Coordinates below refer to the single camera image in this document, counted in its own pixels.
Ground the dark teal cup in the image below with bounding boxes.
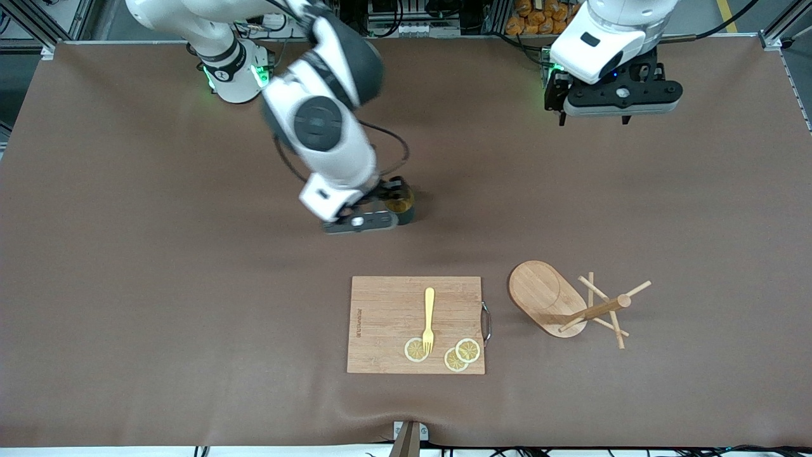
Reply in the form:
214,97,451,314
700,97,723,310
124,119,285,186
384,186,417,227

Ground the wooden mug tree rack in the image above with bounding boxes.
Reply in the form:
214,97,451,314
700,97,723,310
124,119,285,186
508,260,652,350

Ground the pile of orange items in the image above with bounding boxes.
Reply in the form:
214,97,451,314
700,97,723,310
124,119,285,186
506,0,583,36

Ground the wooden cutting board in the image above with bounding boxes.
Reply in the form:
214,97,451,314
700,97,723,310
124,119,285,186
346,275,486,375

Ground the yellow plastic fork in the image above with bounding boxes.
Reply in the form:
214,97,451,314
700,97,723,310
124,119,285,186
422,287,436,355

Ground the white power strip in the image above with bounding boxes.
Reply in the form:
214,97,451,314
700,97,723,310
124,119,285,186
244,10,318,39

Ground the brown table mat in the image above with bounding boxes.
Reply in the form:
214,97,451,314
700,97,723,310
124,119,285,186
0,35,812,448

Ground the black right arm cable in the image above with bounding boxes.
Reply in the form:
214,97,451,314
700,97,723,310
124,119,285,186
274,119,411,185

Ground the aluminium frame profile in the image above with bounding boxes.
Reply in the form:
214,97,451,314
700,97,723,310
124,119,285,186
758,0,812,51
0,0,96,61

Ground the grey metal mount bracket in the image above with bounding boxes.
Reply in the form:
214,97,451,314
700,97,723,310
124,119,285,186
393,420,429,457

